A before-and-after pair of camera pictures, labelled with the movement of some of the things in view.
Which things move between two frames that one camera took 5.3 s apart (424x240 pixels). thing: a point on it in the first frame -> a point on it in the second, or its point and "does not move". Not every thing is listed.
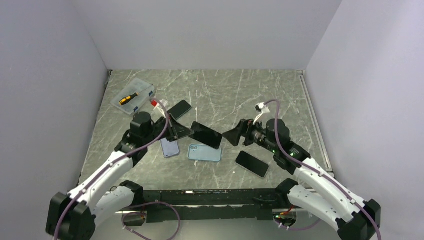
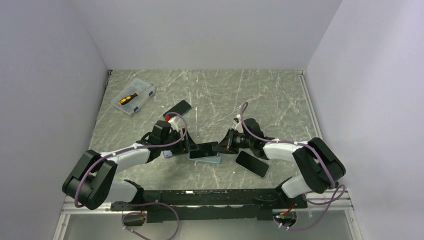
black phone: (206, 135) -> (205, 150)
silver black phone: (252, 164) does not move
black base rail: (257, 204) does not move
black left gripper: (176, 130) -> (182, 147)
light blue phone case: (201, 152) does not move
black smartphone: (252, 164) does not move
